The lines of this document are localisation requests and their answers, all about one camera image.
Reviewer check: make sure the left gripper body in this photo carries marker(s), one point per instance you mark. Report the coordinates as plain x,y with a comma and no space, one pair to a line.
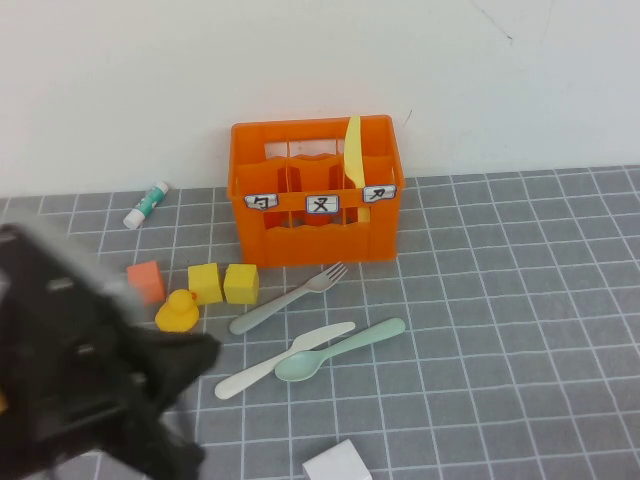
65,360

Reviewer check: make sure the cream white plastic knife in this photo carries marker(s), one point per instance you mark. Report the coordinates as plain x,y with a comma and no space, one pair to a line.
320,336

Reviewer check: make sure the mint green plastic spoon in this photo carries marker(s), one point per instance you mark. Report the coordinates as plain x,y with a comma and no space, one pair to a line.
300,367

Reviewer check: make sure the grey plastic fork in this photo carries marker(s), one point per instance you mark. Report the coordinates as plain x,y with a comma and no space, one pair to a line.
280,305

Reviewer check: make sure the yellow rubber duck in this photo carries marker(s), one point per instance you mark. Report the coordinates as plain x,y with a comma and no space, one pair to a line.
175,315

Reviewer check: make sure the yellow foam cube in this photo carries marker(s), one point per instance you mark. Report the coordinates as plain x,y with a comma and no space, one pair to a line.
241,285
205,282

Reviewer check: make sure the white label reading 刀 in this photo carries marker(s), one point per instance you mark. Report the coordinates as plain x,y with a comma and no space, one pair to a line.
380,194

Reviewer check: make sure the grey grid-pattern table mat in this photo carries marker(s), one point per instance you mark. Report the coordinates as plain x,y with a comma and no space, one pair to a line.
500,350

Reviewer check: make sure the white label reading 勺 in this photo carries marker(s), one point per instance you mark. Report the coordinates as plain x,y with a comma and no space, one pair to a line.
261,203

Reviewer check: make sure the white label reading 叉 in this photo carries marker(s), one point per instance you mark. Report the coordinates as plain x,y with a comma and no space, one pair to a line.
322,204

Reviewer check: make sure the white green glue stick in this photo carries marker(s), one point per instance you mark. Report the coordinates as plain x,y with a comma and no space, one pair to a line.
145,207

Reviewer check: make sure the yellow plastic knife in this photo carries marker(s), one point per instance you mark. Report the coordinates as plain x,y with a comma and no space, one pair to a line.
354,150

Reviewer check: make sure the orange plastic cutlery crate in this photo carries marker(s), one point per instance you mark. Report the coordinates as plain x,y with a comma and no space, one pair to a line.
320,245

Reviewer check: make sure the white box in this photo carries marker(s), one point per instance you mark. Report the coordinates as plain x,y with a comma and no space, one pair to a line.
335,462

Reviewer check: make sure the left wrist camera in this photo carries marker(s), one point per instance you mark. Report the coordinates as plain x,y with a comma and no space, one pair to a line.
115,287

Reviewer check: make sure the salmon orange foam cube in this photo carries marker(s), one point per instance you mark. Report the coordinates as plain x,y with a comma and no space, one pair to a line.
147,282

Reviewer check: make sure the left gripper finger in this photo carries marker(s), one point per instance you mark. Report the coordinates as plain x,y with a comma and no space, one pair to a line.
165,455
185,360

